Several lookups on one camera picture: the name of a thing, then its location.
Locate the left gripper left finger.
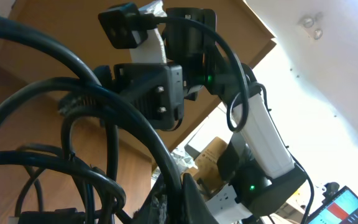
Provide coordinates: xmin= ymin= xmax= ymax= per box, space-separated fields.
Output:
xmin=132 ymin=177 xmax=172 ymax=224

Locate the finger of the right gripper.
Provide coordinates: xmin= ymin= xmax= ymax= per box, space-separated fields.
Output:
xmin=57 ymin=92 xmax=111 ymax=117

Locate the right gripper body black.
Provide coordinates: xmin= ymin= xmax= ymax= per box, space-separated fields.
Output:
xmin=93 ymin=63 xmax=184 ymax=131

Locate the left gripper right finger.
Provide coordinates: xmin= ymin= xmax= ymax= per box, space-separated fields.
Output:
xmin=182 ymin=173 xmax=218 ymax=224

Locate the black USB cable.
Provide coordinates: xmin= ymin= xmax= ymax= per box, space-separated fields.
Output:
xmin=0 ymin=12 xmax=185 ymax=224

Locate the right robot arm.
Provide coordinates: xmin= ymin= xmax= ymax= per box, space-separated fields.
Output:
xmin=62 ymin=3 xmax=308 ymax=222

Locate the cardboard box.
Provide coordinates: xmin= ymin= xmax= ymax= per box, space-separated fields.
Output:
xmin=185 ymin=137 xmax=227 ymax=192

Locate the tablet screen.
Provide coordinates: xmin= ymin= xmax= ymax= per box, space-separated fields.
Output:
xmin=306 ymin=186 xmax=358 ymax=224

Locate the right camera cable black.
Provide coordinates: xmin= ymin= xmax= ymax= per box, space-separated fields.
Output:
xmin=142 ymin=8 xmax=310 ymax=217

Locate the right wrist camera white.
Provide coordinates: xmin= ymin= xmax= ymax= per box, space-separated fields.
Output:
xmin=98 ymin=1 xmax=167 ymax=63

